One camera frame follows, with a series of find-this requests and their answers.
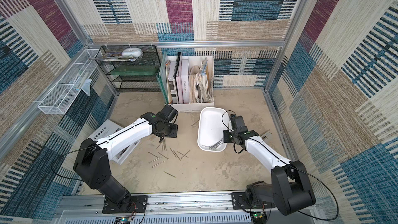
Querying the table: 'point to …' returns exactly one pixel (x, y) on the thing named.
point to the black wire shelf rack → (131, 68)
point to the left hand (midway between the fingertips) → (174, 131)
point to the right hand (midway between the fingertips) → (225, 133)
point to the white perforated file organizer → (190, 82)
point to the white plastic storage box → (212, 123)
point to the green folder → (161, 76)
